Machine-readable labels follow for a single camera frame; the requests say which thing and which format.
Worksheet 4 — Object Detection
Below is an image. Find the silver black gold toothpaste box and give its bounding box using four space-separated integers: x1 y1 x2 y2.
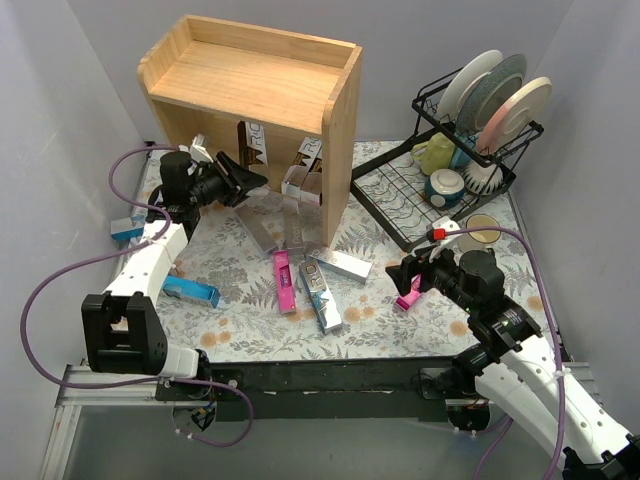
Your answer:
281 137 322 199

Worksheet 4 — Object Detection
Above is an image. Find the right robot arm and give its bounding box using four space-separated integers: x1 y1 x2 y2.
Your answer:
386 249 639 479

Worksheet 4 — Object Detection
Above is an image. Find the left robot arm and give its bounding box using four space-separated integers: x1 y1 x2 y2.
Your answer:
81 147 268 400

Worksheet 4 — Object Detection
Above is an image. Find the wooden two-tier shelf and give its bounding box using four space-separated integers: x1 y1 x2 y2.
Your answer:
137 15 362 245

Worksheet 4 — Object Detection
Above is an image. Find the pink toothpaste box right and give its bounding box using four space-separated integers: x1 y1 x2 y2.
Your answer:
396 275 422 311

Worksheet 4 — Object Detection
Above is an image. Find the pink toothpaste box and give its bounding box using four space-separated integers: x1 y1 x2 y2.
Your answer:
273 250 296 314
396 275 422 311

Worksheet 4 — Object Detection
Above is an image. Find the silver toothpaste box slanted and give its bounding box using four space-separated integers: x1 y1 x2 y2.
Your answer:
235 206 278 255

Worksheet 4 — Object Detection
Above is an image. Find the cream enamel mug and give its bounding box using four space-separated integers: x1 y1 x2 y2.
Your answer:
457 214 501 254

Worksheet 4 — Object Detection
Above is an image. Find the silver Protect toothpaste box upright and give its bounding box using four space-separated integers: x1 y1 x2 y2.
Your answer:
283 197 305 255

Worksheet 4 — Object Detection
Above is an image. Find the teal spotted bowl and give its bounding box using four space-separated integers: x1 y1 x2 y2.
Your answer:
424 169 465 209

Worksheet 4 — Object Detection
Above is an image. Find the floral table mat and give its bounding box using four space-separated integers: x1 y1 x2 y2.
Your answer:
103 140 558 363

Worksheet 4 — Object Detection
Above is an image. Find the black striped white bowl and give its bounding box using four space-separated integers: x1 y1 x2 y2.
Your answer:
462 162 503 196

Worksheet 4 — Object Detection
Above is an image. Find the pink toothpaste box centre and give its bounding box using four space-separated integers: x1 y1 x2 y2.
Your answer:
273 250 296 314

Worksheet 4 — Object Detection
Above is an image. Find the blue mug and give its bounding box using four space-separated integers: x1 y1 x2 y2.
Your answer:
449 134 478 170

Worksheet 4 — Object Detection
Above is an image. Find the green mug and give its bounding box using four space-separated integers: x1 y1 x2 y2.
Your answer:
410 133 455 176

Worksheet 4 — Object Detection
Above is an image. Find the white plate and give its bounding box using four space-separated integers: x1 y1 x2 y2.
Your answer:
435 50 503 122

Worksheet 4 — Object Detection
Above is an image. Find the pink and cream plate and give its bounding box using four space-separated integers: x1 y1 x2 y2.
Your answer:
475 77 553 156

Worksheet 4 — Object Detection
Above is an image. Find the grey speckled plate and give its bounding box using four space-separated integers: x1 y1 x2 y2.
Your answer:
456 54 528 135

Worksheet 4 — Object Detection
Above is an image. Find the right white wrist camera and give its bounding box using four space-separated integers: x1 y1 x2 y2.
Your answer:
427 216 461 262

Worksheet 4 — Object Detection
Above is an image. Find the black wire dish rack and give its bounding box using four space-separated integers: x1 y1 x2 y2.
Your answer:
351 72 544 252

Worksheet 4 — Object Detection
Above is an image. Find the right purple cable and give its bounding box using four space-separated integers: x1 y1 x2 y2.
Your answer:
444 225 569 480

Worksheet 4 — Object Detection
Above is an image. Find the purple cable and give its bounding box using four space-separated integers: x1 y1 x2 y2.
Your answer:
19 144 255 448
444 225 569 480

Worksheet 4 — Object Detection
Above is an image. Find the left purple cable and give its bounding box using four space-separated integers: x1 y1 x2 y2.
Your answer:
19 144 255 448

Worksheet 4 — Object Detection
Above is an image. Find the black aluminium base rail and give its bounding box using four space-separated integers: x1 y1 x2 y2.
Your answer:
54 357 601 436

